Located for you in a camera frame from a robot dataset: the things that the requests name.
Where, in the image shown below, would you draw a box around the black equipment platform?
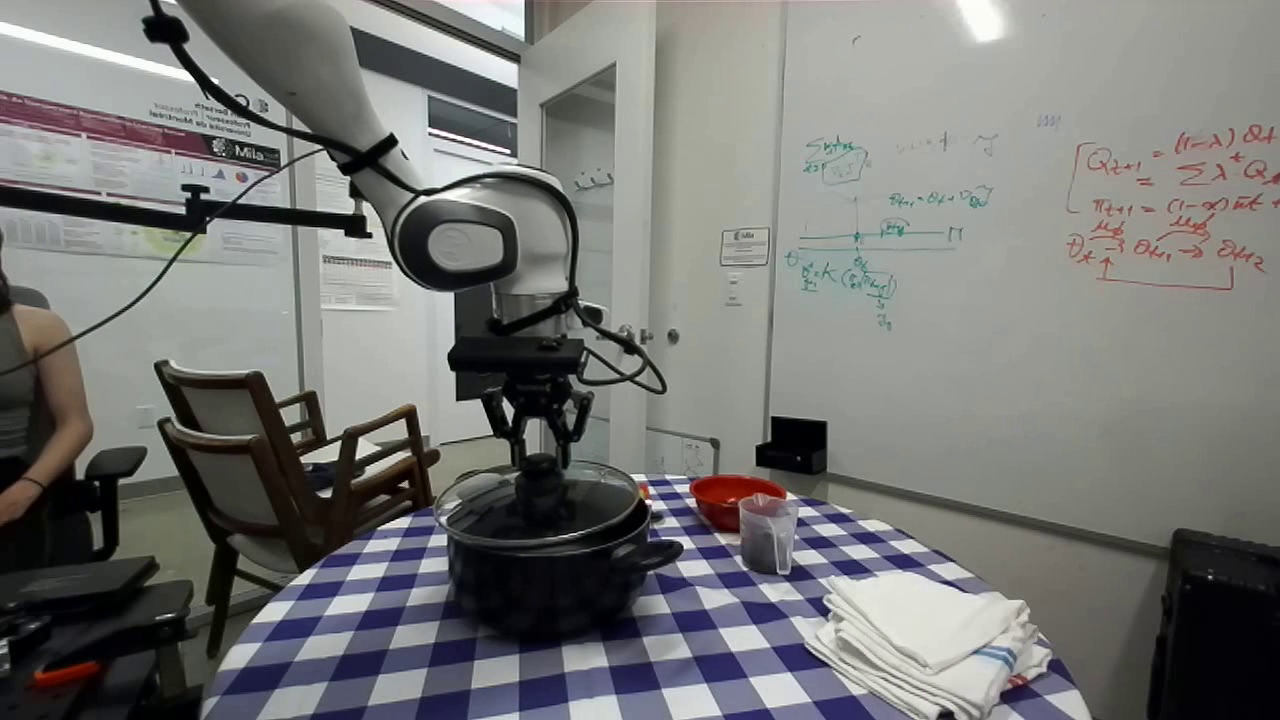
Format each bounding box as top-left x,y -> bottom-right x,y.
0,553 -> 203,720

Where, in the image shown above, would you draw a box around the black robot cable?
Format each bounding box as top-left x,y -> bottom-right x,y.
135,0 -> 671,405

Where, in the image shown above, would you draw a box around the black boom bar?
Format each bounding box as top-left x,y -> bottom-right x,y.
0,178 -> 381,249

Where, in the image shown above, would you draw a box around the black cooking pot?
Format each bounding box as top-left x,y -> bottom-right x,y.
440,496 -> 690,640

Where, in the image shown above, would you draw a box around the person in grey top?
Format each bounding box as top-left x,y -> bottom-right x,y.
0,273 -> 100,575

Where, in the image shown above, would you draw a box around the black office chair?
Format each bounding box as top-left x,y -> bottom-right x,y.
58,444 -> 152,565

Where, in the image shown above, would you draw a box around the small black box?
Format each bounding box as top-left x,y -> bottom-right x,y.
753,411 -> 833,481

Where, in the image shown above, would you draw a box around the white door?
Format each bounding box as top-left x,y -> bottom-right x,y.
524,0 -> 786,481

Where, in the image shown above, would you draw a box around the blue white checkered tablecloth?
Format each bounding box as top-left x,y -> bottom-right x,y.
197,474 -> 1096,720

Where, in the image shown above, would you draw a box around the wooden chair with grey back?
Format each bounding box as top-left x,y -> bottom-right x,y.
158,405 -> 446,655
152,355 -> 335,455

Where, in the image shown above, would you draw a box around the folded white towels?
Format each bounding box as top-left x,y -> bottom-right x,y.
803,567 -> 1057,720

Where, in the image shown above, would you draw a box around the wall poster banner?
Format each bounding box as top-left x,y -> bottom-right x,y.
0,83 -> 292,208

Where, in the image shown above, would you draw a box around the orange handled clamp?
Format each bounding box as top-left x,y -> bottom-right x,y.
30,655 -> 105,694

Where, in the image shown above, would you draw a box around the small wall sign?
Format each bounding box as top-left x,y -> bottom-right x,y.
715,224 -> 775,273

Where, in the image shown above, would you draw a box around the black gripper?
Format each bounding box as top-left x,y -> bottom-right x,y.
475,377 -> 596,474

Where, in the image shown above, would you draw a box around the whiteboard with writing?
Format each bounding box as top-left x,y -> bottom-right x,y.
773,0 -> 1280,553

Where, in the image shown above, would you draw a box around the glass lid with black knob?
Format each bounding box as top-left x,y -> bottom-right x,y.
435,451 -> 648,553

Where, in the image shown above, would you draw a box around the red bowl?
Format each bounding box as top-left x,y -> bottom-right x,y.
690,474 -> 791,538

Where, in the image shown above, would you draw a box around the black speaker case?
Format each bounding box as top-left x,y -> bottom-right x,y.
1148,528 -> 1280,720

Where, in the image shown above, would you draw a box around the clear plastic measuring cup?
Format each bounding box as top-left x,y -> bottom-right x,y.
736,494 -> 800,582

